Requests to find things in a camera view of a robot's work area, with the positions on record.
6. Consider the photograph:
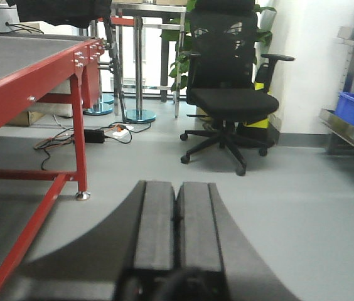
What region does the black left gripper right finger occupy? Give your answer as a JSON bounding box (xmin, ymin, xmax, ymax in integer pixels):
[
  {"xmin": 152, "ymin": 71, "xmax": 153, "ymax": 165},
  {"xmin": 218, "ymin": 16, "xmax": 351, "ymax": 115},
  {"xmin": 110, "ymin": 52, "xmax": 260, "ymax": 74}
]
[{"xmin": 178, "ymin": 182, "xmax": 298, "ymax": 300}]

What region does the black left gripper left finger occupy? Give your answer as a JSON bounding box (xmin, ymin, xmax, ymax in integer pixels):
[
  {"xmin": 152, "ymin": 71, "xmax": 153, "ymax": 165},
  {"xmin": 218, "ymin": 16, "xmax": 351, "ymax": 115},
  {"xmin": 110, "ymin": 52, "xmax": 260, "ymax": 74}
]
[{"xmin": 23, "ymin": 181, "xmax": 174, "ymax": 300}]

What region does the white power strip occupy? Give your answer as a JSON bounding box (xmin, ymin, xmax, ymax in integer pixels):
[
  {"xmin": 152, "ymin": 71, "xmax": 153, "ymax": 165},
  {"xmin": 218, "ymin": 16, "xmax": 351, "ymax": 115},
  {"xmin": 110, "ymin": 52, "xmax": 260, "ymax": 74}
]
[{"xmin": 111, "ymin": 125, "xmax": 134, "ymax": 139}]

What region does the black power adapter brick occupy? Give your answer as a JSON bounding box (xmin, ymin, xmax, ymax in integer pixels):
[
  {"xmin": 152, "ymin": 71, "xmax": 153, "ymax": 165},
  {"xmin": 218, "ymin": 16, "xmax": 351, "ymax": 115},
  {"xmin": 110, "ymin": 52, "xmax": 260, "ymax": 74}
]
[{"xmin": 83, "ymin": 129, "xmax": 105, "ymax": 144}]

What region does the black mesh office chair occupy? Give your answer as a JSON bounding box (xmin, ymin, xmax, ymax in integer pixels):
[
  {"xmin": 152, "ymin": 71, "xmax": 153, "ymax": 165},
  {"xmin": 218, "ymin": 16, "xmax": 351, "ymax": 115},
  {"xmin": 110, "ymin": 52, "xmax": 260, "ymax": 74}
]
[{"xmin": 180, "ymin": 1, "xmax": 294, "ymax": 176}]

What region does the green potted plant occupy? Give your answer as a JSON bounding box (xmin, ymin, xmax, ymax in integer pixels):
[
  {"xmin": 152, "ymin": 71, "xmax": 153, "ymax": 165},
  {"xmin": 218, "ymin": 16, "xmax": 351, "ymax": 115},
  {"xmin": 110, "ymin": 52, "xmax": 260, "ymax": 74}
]
[{"xmin": 161, "ymin": 1, "xmax": 277, "ymax": 92}]

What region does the chrome stanchion post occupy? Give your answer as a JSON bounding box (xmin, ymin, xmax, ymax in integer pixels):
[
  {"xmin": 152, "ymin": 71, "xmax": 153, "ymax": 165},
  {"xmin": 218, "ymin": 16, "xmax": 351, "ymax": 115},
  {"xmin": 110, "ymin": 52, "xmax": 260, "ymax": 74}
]
[{"xmin": 126, "ymin": 16, "xmax": 156, "ymax": 124}]

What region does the black floor cable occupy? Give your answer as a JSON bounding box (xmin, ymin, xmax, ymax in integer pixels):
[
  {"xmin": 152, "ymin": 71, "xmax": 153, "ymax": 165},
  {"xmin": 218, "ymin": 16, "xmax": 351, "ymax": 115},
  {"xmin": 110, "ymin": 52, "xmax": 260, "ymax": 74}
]
[{"xmin": 33, "ymin": 120, "xmax": 153, "ymax": 171}]

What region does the red metal table frame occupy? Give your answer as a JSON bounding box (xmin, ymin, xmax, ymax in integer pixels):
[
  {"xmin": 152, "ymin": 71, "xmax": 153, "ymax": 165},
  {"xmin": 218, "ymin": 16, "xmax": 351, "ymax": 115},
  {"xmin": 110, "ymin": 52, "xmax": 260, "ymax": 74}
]
[{"xmin": 0, "ymin": 34, "xmax": 105, "ymax": 301}]

